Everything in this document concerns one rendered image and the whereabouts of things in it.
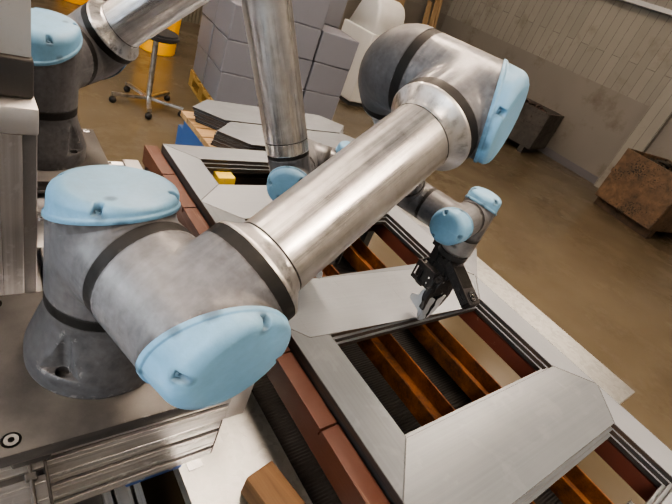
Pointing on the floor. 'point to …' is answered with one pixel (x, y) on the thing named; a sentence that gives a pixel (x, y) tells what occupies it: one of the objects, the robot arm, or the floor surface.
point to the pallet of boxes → (319, 25)
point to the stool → (152, 77)
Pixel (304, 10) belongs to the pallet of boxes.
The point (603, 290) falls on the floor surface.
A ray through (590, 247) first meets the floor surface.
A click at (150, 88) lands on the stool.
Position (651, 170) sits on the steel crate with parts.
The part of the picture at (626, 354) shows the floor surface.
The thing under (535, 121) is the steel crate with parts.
